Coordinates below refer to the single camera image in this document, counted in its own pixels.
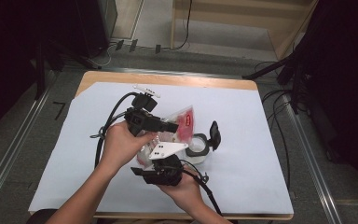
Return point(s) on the metal floor rail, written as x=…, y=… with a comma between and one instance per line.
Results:
x=313, y=161
x=12, y=149

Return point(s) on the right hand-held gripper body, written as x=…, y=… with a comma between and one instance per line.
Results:
x=166, y=171

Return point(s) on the clear bag with red print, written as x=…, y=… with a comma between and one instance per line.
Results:
x=185, y=123

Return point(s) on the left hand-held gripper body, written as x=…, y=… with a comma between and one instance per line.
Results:
x=141, y=119

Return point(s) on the black tripod stand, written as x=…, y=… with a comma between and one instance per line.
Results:
x=273, y=67

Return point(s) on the person's left hand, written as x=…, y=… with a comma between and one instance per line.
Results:
x=119, y=146

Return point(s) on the white table cover sheet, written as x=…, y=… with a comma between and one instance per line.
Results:
x=245, y=140

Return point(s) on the person's right hand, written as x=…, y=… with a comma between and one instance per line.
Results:
x=186, y=191

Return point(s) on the black cabinet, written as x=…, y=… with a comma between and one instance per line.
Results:
x=99, y=25

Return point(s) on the black metal stand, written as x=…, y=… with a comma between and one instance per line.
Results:
x=40, y=71

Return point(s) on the dark stool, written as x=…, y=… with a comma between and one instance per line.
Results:
x=42, y=216

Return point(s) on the light wooden frame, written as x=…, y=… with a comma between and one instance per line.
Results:
x=245, y=15

